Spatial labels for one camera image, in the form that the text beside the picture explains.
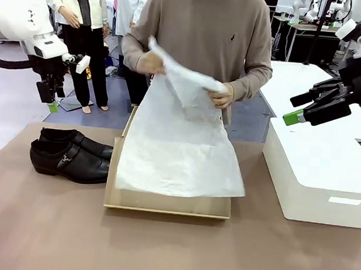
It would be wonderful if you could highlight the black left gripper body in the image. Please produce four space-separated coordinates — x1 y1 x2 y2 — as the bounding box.
30 53 69 84

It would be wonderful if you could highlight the black leather buckle shoe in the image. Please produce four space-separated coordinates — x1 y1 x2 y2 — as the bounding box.
37 126 115 161
27 138 112 186

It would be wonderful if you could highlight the white wrapping paper sheet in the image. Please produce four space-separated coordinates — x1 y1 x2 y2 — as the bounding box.
113 33 259 203

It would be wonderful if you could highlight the brown cardboard shoe box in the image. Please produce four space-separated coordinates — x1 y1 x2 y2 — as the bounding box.
103 103 240 222

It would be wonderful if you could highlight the person's right forearm beige sleeve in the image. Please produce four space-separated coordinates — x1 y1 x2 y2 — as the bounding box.
119 30 152 73

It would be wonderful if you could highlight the person's left forearm beige sleeve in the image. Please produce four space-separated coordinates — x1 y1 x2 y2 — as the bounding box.
230 58 273 105

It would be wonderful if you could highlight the white foam box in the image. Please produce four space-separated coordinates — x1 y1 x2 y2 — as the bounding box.
256 115 361 229

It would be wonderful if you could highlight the white label on foam box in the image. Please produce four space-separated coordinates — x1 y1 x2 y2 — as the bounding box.
328 196 361 207

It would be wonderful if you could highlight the person's right hand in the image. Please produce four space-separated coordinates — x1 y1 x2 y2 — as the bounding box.
136 47 169 77

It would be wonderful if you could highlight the person's left hand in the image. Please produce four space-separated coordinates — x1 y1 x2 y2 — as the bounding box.
205 81 236 111

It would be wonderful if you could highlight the white side table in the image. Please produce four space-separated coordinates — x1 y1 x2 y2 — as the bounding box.
255 59 361 143

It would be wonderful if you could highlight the clothes pile on floor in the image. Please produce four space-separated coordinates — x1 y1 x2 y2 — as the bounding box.
86 63 120 83

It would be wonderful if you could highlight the person in white shirt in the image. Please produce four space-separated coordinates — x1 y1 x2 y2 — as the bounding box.
105 0 157 108

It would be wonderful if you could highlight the person in beige sweater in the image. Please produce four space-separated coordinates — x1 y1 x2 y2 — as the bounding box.
114 0 279 143

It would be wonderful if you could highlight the grey mannequin base plate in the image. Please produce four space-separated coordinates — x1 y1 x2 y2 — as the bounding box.
55 96 95 114

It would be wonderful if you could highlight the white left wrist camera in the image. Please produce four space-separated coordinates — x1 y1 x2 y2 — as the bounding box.
60 52 91 76

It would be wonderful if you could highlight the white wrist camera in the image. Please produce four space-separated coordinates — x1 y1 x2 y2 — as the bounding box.
333 18 361 59
60 52 91 76

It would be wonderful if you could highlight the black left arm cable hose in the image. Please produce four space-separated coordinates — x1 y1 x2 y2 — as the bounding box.
0 42 39 72

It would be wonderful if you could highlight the black frame background table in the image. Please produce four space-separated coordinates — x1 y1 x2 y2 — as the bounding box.
268 15 348 69

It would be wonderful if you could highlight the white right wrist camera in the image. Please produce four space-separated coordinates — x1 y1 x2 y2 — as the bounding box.
333 18 361 59

